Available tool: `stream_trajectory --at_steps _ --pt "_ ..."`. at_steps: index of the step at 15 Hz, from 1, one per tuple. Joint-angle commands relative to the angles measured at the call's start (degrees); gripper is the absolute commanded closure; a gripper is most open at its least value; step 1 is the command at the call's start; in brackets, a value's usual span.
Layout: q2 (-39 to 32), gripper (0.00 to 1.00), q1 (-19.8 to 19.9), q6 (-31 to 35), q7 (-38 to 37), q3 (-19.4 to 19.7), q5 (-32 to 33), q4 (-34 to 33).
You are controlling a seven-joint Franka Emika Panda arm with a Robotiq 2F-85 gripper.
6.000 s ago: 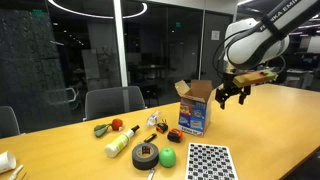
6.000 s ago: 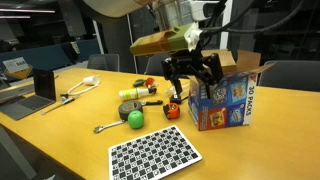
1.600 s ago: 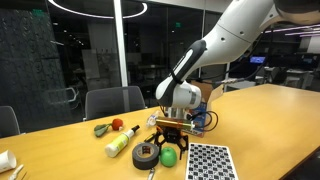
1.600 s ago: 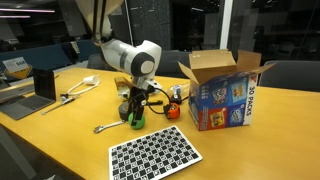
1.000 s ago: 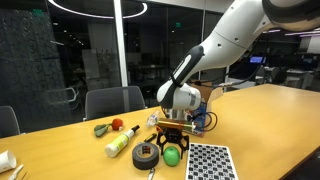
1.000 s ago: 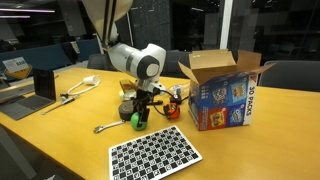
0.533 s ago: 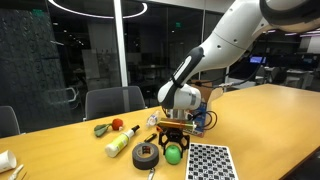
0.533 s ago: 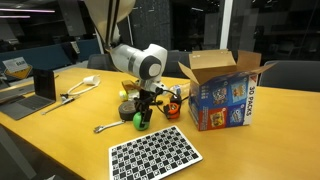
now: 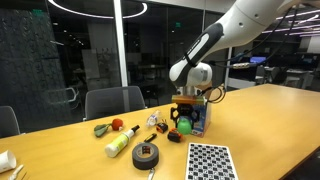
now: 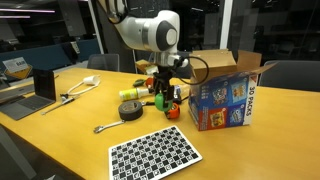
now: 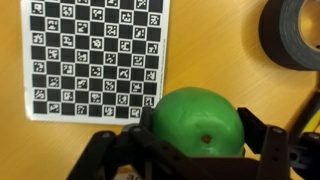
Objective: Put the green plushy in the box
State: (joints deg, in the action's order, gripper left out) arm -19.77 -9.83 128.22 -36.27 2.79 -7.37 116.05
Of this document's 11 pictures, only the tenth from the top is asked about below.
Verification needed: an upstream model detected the white sign on yellow diamond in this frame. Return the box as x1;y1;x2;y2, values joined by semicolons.
2;56;34;80

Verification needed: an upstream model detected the black duct tape roll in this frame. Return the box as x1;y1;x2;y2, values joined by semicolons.
118;99;145;122

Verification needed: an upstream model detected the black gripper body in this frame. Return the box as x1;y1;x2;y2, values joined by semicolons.
152;64;178;89

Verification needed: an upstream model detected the blue office partition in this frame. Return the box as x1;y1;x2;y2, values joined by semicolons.
0;38;101;83

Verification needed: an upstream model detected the white window pillar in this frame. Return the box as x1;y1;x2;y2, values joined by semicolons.
87;0;105;55
219;0;234;51

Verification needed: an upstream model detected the open cardboard snack box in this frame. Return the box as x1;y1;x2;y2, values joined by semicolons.
187;48;278;132

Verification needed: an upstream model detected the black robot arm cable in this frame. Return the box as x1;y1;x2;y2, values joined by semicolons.
169;54;210;86

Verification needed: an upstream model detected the white plastic strip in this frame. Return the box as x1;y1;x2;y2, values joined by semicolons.
66;80;100;97

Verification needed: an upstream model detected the white paper cup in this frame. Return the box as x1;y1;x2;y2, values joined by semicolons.
82;75;101;86

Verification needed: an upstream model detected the black white calibration board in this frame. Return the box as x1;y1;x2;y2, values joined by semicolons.
108;125;204;180

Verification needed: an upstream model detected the metal hand tool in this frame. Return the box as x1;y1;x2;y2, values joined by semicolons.
40;94;81;116

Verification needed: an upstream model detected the silver metal wrench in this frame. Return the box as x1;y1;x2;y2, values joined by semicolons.
93;119;126;134

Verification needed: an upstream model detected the dark grey open laptop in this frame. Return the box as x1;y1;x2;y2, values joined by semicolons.
0;68;57;121

